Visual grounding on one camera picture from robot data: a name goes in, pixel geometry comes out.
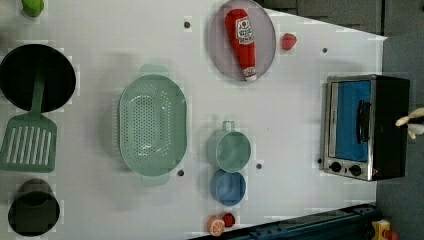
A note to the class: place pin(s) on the green slotted spatula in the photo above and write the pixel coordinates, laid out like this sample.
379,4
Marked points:
29,143

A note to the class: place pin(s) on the red ketchup bottle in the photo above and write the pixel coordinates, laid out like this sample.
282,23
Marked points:
241,37

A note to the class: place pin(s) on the yellow red toy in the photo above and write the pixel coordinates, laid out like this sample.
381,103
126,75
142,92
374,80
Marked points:
383,231

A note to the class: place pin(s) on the red strawberry near plate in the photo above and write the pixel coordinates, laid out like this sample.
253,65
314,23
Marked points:
288,41

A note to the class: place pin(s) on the black toaster oven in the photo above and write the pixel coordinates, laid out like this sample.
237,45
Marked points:
361,138

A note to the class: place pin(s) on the grey round plate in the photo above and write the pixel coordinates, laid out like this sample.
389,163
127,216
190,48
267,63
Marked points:
264,35

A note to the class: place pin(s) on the small black cup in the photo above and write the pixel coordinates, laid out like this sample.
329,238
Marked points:
34,210

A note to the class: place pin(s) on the peeled yellow banana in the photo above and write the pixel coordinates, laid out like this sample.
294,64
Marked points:
413,122

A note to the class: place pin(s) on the green toy vegetable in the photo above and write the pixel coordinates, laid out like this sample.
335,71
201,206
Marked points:
33,8

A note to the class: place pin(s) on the green oval colander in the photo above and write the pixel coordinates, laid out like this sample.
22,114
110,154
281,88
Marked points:
152,117

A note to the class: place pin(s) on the blue bowl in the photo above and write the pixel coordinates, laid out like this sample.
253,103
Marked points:
227,188

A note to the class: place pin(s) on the red strawberry toy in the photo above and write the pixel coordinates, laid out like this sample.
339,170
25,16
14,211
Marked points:
229,220

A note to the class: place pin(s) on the green measuring cup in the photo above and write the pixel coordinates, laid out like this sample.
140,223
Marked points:
228,149

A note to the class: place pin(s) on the large black pot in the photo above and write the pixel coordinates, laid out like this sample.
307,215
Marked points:
18,69

